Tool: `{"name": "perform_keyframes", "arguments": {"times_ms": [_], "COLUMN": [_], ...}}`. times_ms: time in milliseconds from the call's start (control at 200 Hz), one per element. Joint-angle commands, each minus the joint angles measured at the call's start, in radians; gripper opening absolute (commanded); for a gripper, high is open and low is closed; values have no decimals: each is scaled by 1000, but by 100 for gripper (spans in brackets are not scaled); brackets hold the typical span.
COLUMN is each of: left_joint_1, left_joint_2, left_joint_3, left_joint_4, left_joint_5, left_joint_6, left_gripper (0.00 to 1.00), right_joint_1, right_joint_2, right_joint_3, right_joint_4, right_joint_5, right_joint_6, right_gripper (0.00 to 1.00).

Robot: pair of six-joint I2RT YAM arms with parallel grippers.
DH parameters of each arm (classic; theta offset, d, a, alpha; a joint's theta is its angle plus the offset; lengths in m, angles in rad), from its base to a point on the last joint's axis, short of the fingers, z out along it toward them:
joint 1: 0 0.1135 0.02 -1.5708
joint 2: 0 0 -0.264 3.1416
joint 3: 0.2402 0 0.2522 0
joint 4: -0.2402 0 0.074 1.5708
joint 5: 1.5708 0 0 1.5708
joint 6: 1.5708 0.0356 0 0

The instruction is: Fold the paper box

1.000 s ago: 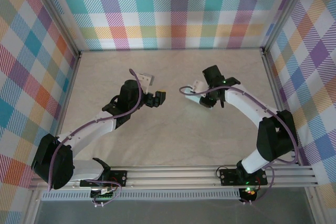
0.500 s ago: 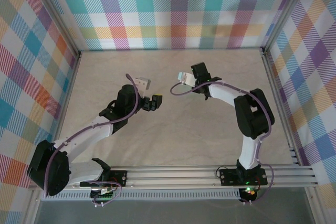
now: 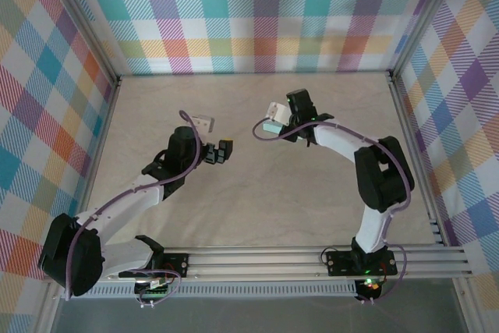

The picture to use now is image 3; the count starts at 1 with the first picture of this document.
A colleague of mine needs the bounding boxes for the mint green paper box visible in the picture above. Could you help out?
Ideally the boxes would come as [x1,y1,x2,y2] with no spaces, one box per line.
[262,120,308,143]

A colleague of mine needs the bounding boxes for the circuit board with white connector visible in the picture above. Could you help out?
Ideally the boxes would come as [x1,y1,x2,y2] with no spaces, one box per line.
[134,277,175,297]

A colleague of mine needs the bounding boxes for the circuit board with lit LEDs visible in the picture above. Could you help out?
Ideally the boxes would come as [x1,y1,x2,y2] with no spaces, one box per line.
[357,277,382,299]

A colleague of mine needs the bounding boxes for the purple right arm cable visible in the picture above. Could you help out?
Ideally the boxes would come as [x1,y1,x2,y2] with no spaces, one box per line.
[252,116,415,305]

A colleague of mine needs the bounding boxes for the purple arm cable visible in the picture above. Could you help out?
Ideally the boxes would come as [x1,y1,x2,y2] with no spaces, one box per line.
[65,109,203,308]
[252,116,415,305]

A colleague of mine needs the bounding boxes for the aluminium table side rail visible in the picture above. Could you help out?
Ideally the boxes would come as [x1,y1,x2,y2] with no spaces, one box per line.
[68,77,122,252]
[388,71,445,247]

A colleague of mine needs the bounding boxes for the wide aluminium mounting rail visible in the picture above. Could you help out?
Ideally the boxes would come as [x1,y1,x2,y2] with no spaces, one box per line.
[42,246,473,283]

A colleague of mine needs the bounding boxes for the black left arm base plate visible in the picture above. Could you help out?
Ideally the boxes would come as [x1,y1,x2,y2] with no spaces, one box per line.
[154,253,190,279]

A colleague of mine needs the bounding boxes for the grey slotted cable duct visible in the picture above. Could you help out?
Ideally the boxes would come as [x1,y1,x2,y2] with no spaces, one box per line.
[60,284,359,299]

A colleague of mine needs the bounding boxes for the aluminium frame post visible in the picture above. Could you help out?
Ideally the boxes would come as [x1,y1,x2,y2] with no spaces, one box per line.
[388,0,469,83]
[35,289,60,333]
[454,276,483,333]
[45,0,121,87]

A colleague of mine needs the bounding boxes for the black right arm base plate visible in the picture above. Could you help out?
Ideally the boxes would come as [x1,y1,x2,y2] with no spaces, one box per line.
[325,249,398,276]

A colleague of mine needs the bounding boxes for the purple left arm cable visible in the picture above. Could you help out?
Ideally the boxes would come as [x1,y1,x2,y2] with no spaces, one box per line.
[65,109,203,308]

